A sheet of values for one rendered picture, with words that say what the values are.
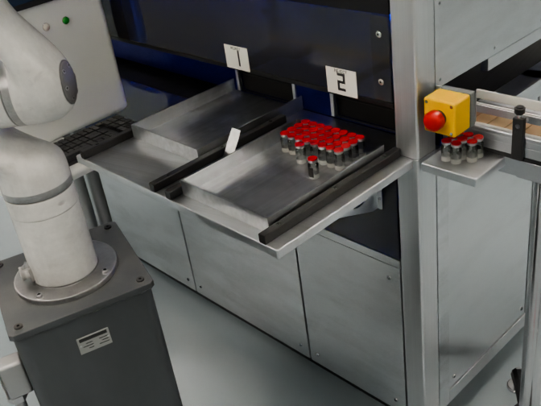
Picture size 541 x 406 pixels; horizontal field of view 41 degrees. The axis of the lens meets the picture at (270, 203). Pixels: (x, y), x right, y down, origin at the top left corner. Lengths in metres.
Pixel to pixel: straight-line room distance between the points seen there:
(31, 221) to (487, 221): 1.11
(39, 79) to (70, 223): 0.27
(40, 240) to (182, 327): 1.33
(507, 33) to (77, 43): 1.13
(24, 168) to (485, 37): 0.98
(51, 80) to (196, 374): 1.41
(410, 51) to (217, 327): 1.40
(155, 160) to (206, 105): 0.30
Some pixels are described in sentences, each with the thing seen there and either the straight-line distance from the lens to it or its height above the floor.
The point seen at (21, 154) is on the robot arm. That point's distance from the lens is 1.24.
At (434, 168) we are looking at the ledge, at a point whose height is 0.88.
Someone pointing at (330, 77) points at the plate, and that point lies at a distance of 1.58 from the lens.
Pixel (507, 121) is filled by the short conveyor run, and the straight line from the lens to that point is 1.56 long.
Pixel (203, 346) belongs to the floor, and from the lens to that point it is 2.46.
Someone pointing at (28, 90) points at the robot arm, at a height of 1.24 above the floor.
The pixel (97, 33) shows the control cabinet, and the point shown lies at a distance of 2.12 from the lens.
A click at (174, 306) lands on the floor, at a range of 2.66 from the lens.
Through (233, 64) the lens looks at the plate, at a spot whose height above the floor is 1.00.
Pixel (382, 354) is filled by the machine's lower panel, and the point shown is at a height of 0.27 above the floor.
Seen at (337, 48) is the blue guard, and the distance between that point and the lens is 1.54.
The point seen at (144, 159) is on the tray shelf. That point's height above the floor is 0.88.
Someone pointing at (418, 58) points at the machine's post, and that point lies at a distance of 1.43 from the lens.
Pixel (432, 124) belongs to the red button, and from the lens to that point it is 1.40.
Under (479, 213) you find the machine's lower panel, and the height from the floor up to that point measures 0.62.
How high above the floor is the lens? 1.59
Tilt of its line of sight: 30 degrees down
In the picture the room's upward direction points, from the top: 9 degrees counter-clockwise
